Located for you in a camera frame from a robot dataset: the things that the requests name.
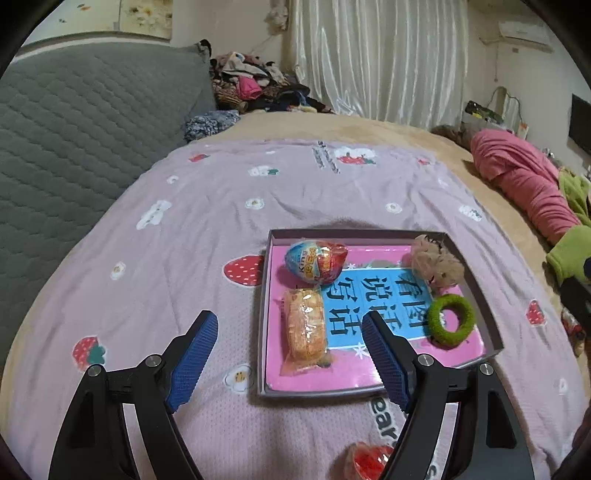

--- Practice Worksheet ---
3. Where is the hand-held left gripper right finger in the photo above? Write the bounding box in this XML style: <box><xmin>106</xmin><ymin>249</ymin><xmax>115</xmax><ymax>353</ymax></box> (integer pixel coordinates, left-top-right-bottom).
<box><xmin>360</xmin><ymin>311</ymin><xmax>536</xmax><ymax>480</ymax></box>

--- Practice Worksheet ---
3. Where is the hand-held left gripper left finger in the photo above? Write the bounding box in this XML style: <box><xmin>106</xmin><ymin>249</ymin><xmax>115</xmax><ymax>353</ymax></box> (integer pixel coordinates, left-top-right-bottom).
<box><xmin>48</xmin><ymin>309</ymin><xmax>220</xmax><ymax>480</ymax></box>

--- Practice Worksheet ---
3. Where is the green fuzzy hair scrunchie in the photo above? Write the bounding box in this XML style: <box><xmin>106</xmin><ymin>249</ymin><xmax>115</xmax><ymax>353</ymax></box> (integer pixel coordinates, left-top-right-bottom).
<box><xmin>427</xmin><ymin>295</ymin><xmax>476</xmax><ymax>347</ymax></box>

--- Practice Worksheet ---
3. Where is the pink shallow box tray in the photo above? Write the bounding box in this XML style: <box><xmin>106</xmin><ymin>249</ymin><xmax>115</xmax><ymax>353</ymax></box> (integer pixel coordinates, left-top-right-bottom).
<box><xmin>257</xmin><ymin>228</ymin><xmax>504</xmax><ymax>398</ymax></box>

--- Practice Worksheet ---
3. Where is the orange cracker packet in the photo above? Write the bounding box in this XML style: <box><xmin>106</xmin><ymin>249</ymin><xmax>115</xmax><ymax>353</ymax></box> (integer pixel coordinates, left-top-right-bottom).
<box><xmin>279</xmin><ymin>287</ymin><xmax>333</xmax><ymax>376</ymax></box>

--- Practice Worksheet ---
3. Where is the red white blue egg-shaped snack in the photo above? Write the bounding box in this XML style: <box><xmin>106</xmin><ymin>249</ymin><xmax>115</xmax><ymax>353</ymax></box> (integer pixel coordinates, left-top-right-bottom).
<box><xmin>344</xmin><ymin>442</ymin><xmax>398</xmax><ymax>480</ymax></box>

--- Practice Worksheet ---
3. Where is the beige plush bear hair tie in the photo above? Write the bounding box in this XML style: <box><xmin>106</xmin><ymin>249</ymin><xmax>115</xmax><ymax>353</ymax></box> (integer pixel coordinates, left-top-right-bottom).
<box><xmin>411</xmin><ymin>234</ymin><xmax>465</xmax><ymax>289</ymax></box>

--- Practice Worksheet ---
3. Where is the green fleece cloth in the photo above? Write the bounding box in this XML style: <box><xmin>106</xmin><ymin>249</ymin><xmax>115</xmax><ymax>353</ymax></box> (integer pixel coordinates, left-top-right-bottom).
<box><xmin>547</xmin><ymin>168</ymin><xmax>591</xmax><ymax>284</ymax></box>

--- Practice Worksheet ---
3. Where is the small red white patterned toy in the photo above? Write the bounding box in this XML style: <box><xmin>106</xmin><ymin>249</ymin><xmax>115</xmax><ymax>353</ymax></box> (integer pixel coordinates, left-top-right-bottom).
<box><xmin>561</xmin><ymin>308</ymin><xmax>587</xmax><ymax>356</ymax></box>

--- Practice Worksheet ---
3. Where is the purple strawberry printed blanket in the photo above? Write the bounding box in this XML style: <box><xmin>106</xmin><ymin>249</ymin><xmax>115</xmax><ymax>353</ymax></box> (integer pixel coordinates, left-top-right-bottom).
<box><xmin>0</xmin><ymin>137</ymin><xmax>587</xmax><ymax>480</ymax></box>

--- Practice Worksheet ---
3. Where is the pink quilt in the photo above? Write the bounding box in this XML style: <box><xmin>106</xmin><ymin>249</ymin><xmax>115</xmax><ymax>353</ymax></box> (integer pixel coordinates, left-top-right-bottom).
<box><xmin>470</xmin><ymin>129</ymin><xmax>583</xmax><ymax>245</ymax></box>

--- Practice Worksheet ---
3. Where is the black television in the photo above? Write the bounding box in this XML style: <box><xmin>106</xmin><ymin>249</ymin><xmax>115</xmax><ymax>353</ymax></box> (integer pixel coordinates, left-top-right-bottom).
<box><xmin>569</xmin><ymin>93</ymin><xmax>591</xmax><ymax>155</ymax></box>

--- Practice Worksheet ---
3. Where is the brown cloth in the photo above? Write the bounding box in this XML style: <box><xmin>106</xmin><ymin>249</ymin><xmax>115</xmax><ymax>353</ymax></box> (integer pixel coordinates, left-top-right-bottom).
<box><xmin>431</xmin><ymin>124</ymin><xmax>476</xmax><ymax>148</ymax></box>

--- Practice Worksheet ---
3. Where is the cluttered grey desk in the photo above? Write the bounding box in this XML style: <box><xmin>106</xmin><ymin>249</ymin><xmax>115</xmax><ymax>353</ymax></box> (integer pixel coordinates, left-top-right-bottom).
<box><xmin>464</xmin><ymin>85</ymin><xmax>529</xmax><ymax>137</ymax></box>

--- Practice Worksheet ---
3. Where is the blue floral cloth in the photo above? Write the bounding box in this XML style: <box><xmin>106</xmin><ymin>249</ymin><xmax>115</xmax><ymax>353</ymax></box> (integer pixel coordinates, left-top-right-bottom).
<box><xmin>184</xmin><ymin>110</ymin><xmax>241</xmax><ymax>143</ymax></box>

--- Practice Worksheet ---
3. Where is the white air conditioner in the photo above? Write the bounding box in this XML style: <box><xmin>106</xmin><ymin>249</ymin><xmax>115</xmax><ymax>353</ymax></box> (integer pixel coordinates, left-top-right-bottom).
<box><xmin>499</xmin><ymin>18</ymin><xmax>554</xmax><ymax>51</ymax></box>

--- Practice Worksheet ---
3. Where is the grey quilted headboard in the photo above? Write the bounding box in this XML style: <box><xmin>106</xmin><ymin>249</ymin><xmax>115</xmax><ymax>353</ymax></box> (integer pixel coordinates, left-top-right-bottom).
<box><xmin>0</xmin><ymin>44</ymin><xmax>218</xmax><ymax>365</ymax></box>

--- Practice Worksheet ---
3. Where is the pile of clothes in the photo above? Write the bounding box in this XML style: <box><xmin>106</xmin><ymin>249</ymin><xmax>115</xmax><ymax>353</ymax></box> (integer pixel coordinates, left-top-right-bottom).
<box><xmin>210</xmin><ymin>52</ymin><xmax>335</xmax><ymax>115</ymax></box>

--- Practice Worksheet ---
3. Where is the white curtain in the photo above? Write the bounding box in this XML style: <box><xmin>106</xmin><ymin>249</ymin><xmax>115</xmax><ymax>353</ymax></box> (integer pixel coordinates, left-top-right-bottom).
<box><xmin>288</xmin><ymin>0</ymin><xmax>469</xmax><ymax>132</ymax></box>

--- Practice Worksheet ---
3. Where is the painted wall panel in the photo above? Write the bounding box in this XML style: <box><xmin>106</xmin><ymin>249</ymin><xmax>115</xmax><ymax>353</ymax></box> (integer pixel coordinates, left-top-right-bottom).
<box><xmin>23</xmin><ymin>0</ymin><xmax>174</xmax><ymax>47</ymax></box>

